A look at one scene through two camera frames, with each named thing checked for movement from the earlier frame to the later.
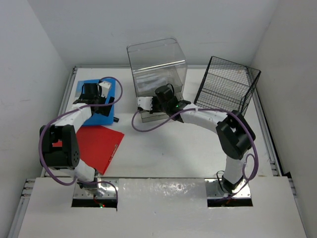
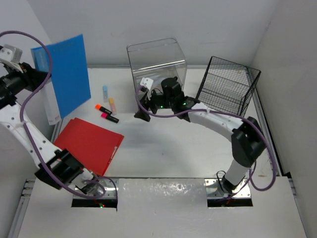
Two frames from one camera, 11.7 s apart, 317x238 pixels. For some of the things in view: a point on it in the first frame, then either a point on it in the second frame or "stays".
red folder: (97, 145) stays
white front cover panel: (163, 208) stays
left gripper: (103, 110) → (32, 78)
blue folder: (98, 119) → (69, 72)
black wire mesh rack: (227, 86) stays
